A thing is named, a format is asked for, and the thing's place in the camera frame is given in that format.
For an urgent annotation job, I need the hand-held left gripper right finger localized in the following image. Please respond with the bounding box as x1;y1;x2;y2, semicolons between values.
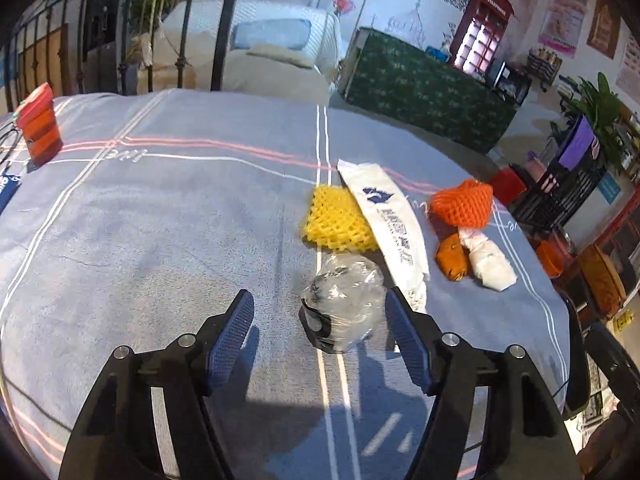
384;286;583;480

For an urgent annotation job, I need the brown tower wall poster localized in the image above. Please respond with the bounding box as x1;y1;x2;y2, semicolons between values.
586;0;623;59

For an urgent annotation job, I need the orange brown wrapper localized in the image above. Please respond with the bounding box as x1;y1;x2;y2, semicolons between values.
435;233;471;282

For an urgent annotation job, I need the coiled black cable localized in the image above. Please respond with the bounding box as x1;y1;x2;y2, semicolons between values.
0;125;26;171

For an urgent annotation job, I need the white printed packet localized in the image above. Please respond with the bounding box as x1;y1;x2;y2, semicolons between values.
337;159;432;313

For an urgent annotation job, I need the blue device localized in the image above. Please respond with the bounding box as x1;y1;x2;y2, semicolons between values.
0;174;22;213

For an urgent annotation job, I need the orange bucket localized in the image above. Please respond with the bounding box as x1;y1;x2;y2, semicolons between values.
536;237;576;278

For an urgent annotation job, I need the dark trash bin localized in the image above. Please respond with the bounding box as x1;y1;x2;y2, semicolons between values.
560;290;592;418

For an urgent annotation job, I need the black iron bed frame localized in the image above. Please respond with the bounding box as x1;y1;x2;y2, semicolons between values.
0;0;251;116

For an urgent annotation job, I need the green floral cabinet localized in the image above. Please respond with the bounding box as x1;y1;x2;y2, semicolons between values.
337;27;518;153

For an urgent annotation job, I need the yellow foam fruit net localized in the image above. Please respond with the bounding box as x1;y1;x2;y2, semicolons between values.
300;185;380;253

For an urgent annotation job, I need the eyebrow chart wall poster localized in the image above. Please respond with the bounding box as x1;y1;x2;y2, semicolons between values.
615;25;640;91

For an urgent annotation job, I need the purple towel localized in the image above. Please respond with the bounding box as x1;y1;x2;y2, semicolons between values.
557;115;598;171

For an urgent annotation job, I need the orange foam fruit net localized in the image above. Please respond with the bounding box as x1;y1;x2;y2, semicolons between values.
429;179;495;228

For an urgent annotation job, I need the twisted white tissue wad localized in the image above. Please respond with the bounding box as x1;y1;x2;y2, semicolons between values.
459;227;517;292

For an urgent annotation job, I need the white swing chair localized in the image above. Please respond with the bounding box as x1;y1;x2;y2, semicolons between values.
150;0;343;103

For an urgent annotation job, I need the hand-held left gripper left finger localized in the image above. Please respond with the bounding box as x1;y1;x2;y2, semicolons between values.
59;289;256;480

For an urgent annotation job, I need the black picture frame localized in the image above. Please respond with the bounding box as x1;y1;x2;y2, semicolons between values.
485;57;532;106

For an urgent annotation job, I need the red paper cup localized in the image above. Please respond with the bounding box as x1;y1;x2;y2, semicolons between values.
14;82;64;166

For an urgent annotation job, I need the beige cushion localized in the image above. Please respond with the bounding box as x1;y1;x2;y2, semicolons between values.
245;42;321;68

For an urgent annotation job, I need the clear plastic bag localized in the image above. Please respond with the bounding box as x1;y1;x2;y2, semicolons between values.
299;254;387;354

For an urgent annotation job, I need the blue wall sign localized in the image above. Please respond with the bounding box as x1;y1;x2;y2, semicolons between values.
597;172;621;206

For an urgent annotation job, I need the wall shelf with bottles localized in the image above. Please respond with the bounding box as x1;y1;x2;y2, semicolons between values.
527;47;563;86

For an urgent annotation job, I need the green potted plant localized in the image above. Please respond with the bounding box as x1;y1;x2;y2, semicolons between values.
547;72;640;161

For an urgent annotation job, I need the grey blue pillow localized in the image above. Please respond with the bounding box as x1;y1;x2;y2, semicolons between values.
232;19;312;52

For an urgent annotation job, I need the red telephone booth cabinet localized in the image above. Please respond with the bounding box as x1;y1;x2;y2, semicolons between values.
447;0;515;73

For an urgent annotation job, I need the red bag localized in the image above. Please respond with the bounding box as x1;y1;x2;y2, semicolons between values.
487;167;528;206

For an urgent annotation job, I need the pink wall poster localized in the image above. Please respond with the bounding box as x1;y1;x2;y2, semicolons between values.
537;0;593;56

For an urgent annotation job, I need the orange patterned stool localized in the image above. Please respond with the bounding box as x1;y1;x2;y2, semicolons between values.
577;245;628;318

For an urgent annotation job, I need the large wall banner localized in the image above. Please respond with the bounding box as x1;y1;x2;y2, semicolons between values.
245;0;506;46

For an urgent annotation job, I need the black metal rack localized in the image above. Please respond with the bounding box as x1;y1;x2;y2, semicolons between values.
510;155;616;233

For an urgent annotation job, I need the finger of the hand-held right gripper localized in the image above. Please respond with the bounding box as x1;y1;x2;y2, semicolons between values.
584;322;640;411

